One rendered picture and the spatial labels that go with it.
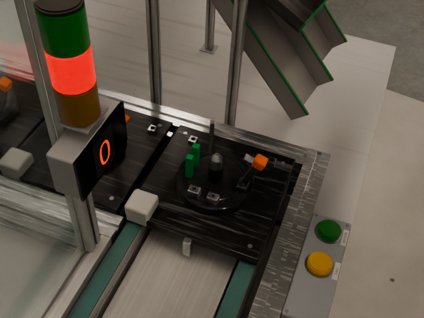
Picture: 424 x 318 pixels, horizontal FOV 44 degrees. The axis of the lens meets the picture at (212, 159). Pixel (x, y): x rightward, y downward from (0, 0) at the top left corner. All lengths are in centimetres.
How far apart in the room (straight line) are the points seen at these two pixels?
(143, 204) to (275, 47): 42
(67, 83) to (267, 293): 45
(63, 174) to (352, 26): 275
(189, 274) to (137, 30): 81
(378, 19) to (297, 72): 229
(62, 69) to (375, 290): 68
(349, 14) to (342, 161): 224
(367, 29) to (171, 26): 191
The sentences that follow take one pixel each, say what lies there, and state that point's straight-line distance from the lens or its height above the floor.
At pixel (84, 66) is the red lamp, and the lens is 59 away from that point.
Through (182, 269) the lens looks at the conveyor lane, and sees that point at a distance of 91.
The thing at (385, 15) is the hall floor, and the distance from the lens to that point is 344.
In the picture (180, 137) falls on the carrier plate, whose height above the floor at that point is 97.
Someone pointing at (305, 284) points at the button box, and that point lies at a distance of 87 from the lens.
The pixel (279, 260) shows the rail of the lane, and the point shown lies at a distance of 89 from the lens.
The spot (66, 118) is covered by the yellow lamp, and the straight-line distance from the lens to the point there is 64.
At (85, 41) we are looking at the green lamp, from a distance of 58.
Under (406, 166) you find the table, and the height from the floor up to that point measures 86.
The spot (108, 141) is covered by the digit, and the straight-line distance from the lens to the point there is 69.
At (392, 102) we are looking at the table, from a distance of 138.
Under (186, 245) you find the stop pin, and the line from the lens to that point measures 89.
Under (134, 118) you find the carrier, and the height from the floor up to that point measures 97.
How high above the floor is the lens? 170
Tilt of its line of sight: 47 degrees down
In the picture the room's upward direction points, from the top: 4 degrees clockwise
